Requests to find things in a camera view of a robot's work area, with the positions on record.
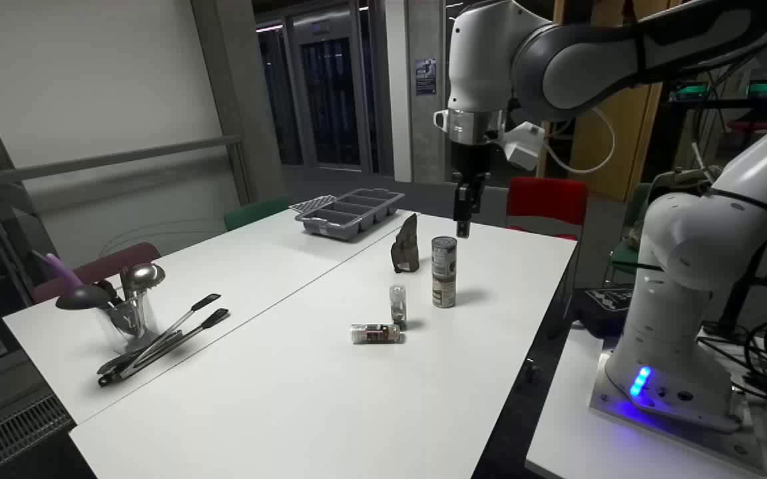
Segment purple utensil handle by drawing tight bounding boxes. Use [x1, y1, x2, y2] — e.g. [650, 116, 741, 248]
[33, 248, 92, 296]

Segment tall printed cylindrical can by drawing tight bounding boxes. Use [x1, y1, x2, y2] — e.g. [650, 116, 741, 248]
[429, 234, 462, 312]

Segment dark red chair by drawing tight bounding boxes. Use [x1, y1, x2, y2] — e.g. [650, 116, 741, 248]
[29, 240, 164, 305]

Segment grey floor vent grille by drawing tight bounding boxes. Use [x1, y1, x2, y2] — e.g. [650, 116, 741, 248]
[0, 393, 76, 466]

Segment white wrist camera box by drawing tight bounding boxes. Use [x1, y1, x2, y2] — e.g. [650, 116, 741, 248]
[498, 119, 550, 172]

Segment black metal tongs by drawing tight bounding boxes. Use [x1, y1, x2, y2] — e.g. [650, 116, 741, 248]
[97, 289, 231, 389]

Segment black stand pole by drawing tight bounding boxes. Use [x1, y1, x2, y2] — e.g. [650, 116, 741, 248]
[722, 234, 767, 341]

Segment black control box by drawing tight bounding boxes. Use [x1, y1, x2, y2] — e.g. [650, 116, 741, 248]
[574, 284, 634, 341]

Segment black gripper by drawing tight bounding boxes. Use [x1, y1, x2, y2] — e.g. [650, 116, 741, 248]
[447, 142, 498, 240]

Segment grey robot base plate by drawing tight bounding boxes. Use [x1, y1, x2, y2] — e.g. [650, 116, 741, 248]
[590, 348, 767, 473]

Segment green chair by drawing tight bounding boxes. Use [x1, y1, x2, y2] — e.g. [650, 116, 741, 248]
[221, 194, 297, 234]

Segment small wall poster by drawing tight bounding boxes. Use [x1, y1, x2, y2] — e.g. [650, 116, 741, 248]
[414, 57, 441, 99]

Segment thin white cable loop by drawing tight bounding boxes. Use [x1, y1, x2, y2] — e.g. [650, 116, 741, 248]
[540, 103, 622, 179]

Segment grey plastic cutlery tray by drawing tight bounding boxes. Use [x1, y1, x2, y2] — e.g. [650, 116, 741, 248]
[291, 186, 407, 243]

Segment black ladle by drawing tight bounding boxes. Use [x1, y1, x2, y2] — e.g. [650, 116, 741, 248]
[53, 283, 118, 312]

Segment grey metal handrail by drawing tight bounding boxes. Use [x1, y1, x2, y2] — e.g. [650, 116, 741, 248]
[0, 134, 245, 198]

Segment silver metal spoon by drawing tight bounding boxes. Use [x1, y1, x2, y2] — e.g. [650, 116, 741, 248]
[118, 260, 168, 299]

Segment metal utensil holder cup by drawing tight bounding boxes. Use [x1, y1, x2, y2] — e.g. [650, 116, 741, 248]
[102, 288, 161, 345]

